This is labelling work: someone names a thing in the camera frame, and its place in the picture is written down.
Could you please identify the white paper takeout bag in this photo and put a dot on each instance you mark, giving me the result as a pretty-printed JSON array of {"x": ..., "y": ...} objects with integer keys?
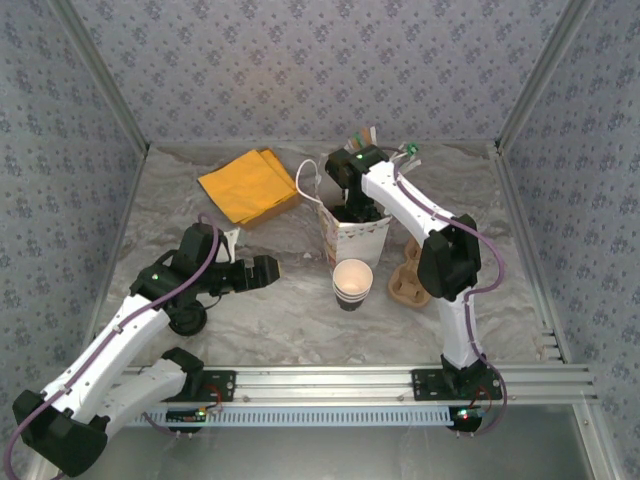
[{"x": 357, "y": 245}]

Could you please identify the stack of paper cups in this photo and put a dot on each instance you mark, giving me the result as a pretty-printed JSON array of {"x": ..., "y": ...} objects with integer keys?
[{"x": 352, "y": 280}]

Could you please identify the brown cardboard cup carrier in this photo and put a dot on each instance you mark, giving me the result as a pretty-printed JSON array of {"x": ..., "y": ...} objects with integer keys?
[{"x": 405, "y": 287}]

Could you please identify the orange paper napkin stack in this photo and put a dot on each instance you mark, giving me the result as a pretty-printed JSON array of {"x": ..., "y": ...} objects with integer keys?
[{"x": 245, "y": 185}]

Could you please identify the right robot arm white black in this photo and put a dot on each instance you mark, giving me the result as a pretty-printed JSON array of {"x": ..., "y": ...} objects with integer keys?
[{"x": 405, "y": 200}]

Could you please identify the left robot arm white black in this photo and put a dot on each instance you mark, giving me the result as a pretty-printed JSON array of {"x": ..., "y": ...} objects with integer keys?
[{"x": 110, "y": 345}]

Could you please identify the small green circuit board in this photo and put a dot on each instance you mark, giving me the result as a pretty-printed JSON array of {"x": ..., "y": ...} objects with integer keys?
[
  {"x": 472, "y": 414},
  {"x": 185, "y": 416}
]

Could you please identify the grey metal shelf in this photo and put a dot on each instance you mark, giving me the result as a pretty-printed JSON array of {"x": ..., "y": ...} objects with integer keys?
[{"x": 320, "y": 455}]

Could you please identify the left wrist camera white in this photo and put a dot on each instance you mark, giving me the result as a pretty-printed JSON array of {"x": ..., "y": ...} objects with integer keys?
[{"x": 229, "y": 245}]

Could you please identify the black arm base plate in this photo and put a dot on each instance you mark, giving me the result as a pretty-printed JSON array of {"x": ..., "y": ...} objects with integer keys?
[
  {"x": 425, "y": 385},
  {"x": 225, "y": 385}
]

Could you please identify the aluminium mounting rail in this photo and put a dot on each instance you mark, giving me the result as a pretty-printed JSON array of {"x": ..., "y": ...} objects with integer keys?
[{"x": 320, "y": 385}]

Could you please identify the aluminium frame post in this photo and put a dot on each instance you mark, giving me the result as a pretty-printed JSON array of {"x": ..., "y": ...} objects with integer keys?
[
  {"x": 103, "y": 75},
  {"x": 542, "y": 75}
]

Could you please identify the aluminium frame leg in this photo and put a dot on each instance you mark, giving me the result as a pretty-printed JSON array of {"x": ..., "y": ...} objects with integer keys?
[{"x": 592, "y": 440}]

